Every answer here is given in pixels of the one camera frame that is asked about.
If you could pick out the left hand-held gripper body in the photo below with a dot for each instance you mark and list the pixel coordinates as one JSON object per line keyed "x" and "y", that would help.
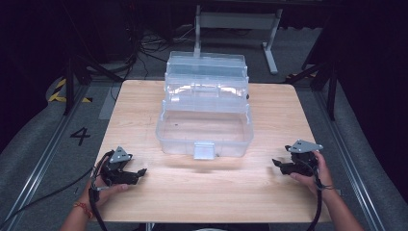
{"x": 114, "y": 168}

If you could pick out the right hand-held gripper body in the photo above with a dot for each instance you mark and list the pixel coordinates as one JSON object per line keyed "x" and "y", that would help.
{"x": 304, "y": 163}

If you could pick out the translucent plastic storage box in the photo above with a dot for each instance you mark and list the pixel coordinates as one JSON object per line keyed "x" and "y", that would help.
{"x": 205, "y": 128}

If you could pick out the person's right hand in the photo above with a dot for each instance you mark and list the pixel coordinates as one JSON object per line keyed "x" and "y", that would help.
{"x": 324, "y": 179}

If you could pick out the person's left hand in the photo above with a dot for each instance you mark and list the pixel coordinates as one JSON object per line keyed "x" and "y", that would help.
{"x": 94, "y": 195}

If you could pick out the black tripod stand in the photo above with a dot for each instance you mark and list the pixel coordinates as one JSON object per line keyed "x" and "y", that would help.
{"x": 73, "y": 73}
{"x": 330, "y": 83}

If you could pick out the yellow black floor tape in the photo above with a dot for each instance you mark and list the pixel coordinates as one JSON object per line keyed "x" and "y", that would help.
{"x": 56, "y": 96}

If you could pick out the metal floor rail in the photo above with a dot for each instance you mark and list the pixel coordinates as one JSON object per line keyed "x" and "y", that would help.
{"x": 349, "y": 160}
{"x": 48, "y": 150}

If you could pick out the white metal stand frame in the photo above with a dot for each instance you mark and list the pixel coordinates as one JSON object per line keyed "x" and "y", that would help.
{"x": 237, "y": 20}

